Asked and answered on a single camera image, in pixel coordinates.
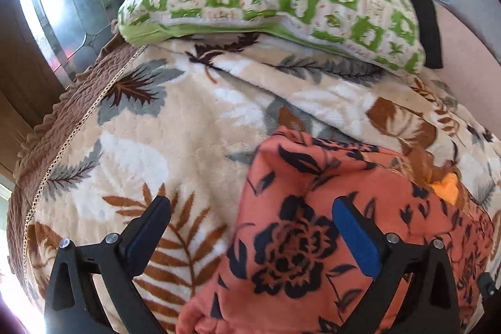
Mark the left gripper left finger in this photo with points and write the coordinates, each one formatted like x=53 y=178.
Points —
x=72 y=301

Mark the orange floral garment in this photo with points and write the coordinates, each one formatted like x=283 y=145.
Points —
x=287 y=268

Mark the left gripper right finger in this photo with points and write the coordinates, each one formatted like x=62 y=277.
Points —
x=430 y=304

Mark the leaf pattern blanket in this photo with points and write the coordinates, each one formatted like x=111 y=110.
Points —
x=183 y=119

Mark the brown quilted bed cover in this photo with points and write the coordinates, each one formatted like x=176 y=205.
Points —
x=44 y=143

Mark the brown glass door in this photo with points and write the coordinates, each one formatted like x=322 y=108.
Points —
x=45 y=44

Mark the pink sofa cushion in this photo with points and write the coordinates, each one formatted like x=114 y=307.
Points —
x=469 y=70

